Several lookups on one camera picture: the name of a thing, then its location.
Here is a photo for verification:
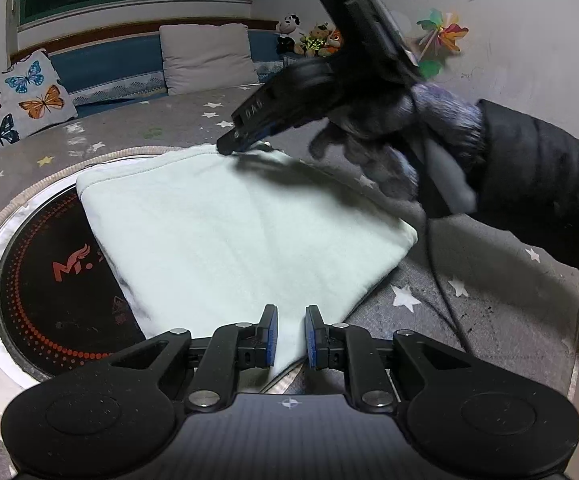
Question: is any grey star-print tablecloth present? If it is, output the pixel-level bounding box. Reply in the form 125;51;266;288
0;82;579;480

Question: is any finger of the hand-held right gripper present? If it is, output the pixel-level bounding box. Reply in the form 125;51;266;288
231;80;300;130
216;112;303;157

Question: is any person's right hand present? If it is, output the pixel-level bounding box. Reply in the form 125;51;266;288
308;82;486;202

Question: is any blue sofa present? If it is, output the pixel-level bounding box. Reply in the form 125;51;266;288
0;19;331;113

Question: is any round black induction cooktop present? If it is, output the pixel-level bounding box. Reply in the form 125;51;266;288
0;146;316;402

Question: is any butterfly print pillow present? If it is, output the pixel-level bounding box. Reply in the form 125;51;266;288
0;49;79;164

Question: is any panda plush toy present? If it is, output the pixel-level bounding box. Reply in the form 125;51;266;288
274;13;304;56

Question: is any colourful paper pinwheel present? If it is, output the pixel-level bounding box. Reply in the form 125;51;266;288
404;8;470;81

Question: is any brown bear plush toy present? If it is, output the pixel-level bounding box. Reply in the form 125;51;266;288
301;22;333;59

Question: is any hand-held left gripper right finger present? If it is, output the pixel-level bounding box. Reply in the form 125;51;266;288
304;304;476;411

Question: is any beige pillow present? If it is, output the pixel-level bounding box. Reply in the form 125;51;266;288
159;23;260;96

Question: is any white garment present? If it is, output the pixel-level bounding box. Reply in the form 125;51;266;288
76;147;419;377

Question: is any orange plush toy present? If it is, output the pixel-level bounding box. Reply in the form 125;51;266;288
320;27;343;57

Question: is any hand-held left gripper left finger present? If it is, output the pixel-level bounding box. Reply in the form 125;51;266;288
109;304;279;413

